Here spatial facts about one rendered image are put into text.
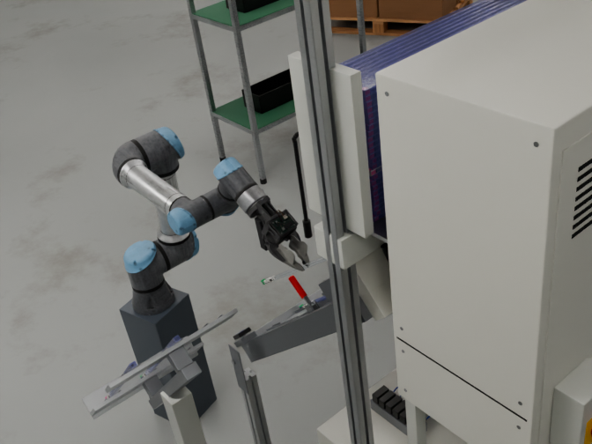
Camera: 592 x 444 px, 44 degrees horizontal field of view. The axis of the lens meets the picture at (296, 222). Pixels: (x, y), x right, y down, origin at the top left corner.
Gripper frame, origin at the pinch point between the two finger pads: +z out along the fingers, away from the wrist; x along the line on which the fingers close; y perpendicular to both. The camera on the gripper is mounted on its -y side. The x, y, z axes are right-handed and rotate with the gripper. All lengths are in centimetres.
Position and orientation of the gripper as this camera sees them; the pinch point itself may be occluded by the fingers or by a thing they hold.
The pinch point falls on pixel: (302, 265)
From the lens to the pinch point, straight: 195.1
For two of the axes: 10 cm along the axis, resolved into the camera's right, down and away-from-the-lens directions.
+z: 6.3, 7.5, -1.9
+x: 7.4, -5.0, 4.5
